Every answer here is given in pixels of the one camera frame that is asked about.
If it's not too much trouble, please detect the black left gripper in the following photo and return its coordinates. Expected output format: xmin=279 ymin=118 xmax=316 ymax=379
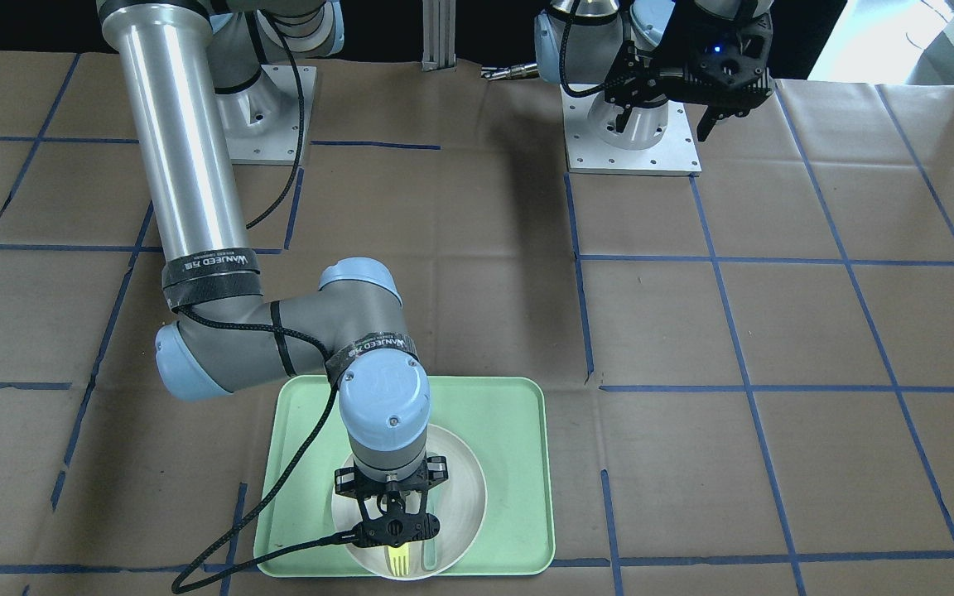
xmin=603 ymin=1 xmax=773 ymax=142

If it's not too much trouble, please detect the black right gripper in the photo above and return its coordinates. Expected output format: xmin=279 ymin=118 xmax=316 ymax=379
xmin=335 ymin=455 xmax=448 ymax=510

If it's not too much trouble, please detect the yellow plastic fork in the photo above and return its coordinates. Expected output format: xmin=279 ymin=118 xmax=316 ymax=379
xmin=386 ymin=543 xmax=412 ymax=578

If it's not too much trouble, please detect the white round plate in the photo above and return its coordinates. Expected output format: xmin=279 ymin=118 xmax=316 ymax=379
xmin=330 ymin=424 xmax=487 ymax=581

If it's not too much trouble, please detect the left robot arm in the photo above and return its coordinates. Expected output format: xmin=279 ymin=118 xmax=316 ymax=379
xmin=534 ymin=1 xmax=773 ymax=150

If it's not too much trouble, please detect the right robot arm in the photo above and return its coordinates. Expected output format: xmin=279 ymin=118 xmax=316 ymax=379
xmin=98 ymin=1 xmax=431 ymax=483

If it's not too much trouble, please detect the grey-green plastic spoon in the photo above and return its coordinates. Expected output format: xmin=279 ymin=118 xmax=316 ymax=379
xmin=422 ymin=538 xmax=438 ymax=573

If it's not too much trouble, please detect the light green tray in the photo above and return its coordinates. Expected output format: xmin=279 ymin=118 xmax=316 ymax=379
xmin=253 ymin=377 xmax=556 ymax=576

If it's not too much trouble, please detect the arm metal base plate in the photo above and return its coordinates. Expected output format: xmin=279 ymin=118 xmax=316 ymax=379
xmin=215 ymin=65 xmax=317 ymax=166
xmin=561 ymin=94 xmax=703 ymax=176

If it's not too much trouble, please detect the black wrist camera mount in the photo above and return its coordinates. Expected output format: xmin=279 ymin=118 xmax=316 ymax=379
xmin=352 ymin=491 xmax=441 ymax=548

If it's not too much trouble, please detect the black braided cable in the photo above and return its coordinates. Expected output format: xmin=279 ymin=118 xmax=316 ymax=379
xmin=171 ymin=306 xmax=358 ymax=595

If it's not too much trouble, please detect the aluminium frame post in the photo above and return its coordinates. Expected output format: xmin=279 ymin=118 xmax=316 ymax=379
xmin=421 ymin=0 xmax=457 ymax=72

